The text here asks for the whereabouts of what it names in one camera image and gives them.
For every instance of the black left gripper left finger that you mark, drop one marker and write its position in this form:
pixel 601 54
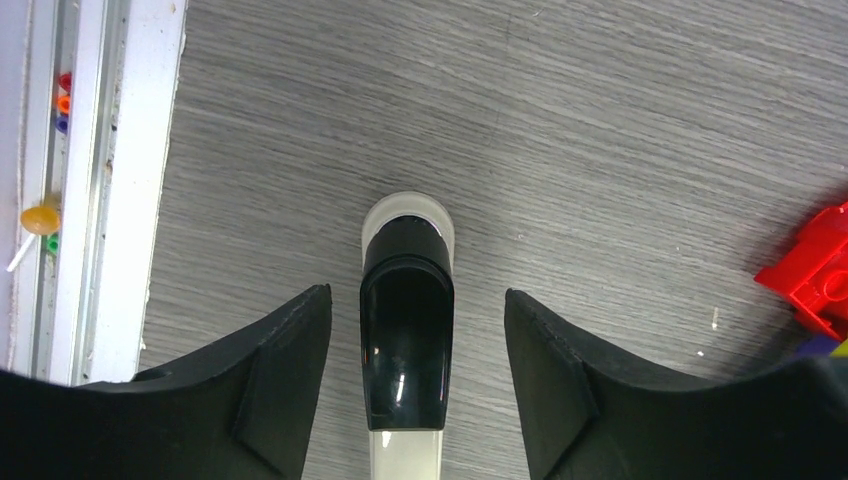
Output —
pixel 241 407

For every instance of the green lego brick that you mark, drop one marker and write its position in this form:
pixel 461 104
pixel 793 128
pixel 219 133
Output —
pixel 840 351

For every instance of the red arch toy block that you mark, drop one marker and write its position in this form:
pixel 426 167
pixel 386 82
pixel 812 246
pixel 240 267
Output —
pixel 812 276

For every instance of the black and white stapler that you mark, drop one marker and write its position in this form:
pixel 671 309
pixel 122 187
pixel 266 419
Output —
pixel 406 305

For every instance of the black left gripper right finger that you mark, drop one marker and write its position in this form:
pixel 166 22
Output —
pixel 589 409

